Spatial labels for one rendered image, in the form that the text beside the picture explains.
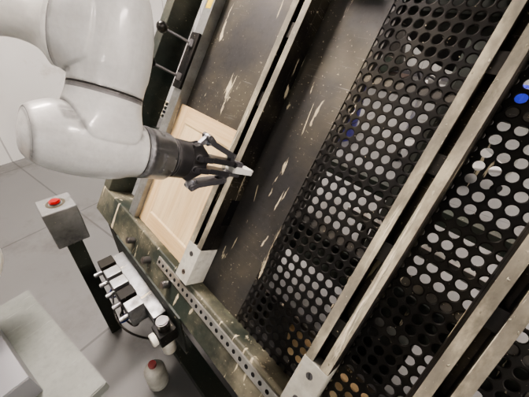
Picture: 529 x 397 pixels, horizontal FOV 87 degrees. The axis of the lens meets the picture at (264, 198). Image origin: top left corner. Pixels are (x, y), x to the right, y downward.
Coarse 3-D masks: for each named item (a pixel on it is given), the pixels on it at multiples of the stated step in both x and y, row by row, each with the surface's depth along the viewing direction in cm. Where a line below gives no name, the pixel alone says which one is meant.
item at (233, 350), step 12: (168, 276) 92; (180, 288) 88; (192, 300) 84; (204, 312) 81; (216, 324) 78; (216, 336) 77; (228, 336) 75; (228, 348) 74; (240, 360) 72; (252, 372) 69; (264, 384) 67; (264, 396) 66; (276, 396) 65
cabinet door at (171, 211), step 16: (192, 112) 99; (176, 128) 104; (192, 128) 99; (208, 128) 93; (224, 128) 89; (224, 144) 88; (160, 192) 106; (176, 192) 100; (192, 192) 95; (208, 192) 91; (144, 208) 111; (160, 208) 105; (176, 208) 100; (192, 208) 94; (160, 224) 104; (176, 224) 99; (192, 224) 94; (160, 240) 103; (176, 240) 97; (176, 256) 96
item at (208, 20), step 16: (208, 0) 97; (224, 0) 97; (208, 16) 96; (208, 32) 98; (192, 64) 99; (192, 80) 102; (176, 96) 102; (176, 112) 103; (160, 128) 106; (144, 192) 109
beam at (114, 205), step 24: (120, 192) 128; (120, 216) 115; (144, 240) 103; (144, 264) 102; (168, 264) 94; (168, 288) 92; (192, 288) 86; (192, 312) 85; (216, 312) 80; (240, 336) 75; (216, 360) 77; (264, 360) 71; (240, 384) 72
